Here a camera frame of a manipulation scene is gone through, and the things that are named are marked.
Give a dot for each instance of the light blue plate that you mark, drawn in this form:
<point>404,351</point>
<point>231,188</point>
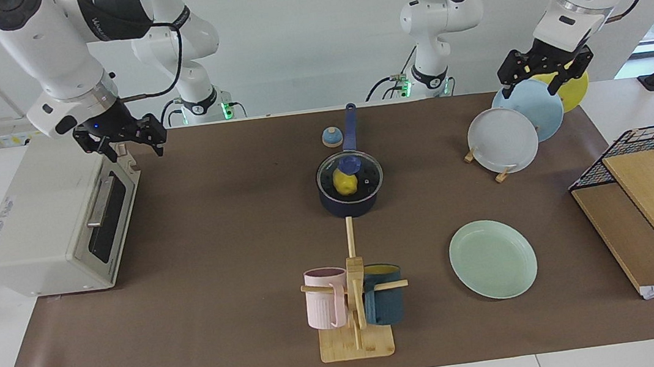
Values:
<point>540,110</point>

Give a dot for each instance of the brown table mat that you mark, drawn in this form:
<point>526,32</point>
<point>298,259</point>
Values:
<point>228,342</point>

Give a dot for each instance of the grey plate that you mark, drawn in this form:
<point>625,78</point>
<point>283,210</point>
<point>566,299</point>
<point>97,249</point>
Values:
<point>500,139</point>

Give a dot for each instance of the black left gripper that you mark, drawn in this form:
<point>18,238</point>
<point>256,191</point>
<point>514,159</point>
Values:
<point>549,55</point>

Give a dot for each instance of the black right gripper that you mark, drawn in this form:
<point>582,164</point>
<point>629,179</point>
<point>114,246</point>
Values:
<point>114,123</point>

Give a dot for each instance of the wooden mug tree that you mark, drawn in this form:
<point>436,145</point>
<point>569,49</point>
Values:
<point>357,343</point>

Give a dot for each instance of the dark blue mug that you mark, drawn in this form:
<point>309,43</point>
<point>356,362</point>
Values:
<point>385,306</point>

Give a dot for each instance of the pink mug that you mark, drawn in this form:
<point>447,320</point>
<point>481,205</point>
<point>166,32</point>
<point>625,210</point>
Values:
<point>323,304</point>

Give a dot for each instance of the beige toaster oven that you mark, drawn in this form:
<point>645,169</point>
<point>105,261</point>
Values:
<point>42,222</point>

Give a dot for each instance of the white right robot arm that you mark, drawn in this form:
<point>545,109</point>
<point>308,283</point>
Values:
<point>59,48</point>

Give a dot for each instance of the glass lid blue knob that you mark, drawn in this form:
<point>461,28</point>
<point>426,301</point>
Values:
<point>350,162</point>

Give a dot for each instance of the yellow plate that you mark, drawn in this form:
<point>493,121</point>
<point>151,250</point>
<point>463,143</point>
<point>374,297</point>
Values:
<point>576,92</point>

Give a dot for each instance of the wooden plate rack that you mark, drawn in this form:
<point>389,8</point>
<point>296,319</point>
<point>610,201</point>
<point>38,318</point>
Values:
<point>505,175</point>

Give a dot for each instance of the white wall socket strip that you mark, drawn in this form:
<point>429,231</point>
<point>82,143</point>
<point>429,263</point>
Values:
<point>8,138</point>

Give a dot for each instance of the yellow potato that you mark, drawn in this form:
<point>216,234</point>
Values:
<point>344,184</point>

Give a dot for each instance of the green plate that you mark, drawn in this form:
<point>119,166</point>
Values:
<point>493,260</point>

